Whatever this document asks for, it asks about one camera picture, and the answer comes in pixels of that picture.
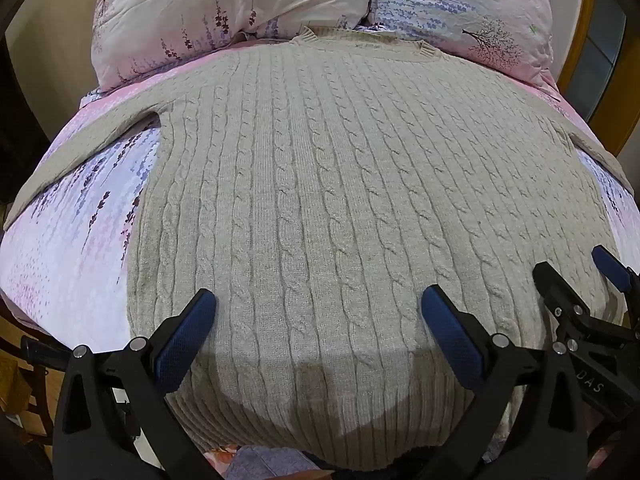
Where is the wooden bed frame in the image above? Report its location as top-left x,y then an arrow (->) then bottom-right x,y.
556,0 -> 640,157

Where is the white floral pillow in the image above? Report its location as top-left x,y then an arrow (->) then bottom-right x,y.
89,0 -> 381,88

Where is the beige cable-knit sweater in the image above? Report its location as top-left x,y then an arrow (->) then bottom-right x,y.
5,25 -> 633,473

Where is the pale blue floral pillow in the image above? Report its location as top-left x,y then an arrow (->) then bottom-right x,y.
350,0 -> 562,83

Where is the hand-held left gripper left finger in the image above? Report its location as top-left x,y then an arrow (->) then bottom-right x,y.
52,287 -> 218,480

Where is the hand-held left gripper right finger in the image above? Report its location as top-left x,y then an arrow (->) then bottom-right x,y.
421,284 -> 601,480

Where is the pink floral bed sheet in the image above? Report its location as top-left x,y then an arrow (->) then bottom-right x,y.
0,27 -> 640,361

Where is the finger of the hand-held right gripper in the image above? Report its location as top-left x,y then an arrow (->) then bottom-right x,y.
532,261 -> 592,327
591,245 -> 640,322

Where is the grey cloth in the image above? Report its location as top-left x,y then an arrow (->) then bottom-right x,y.
224,462 -> 321,480

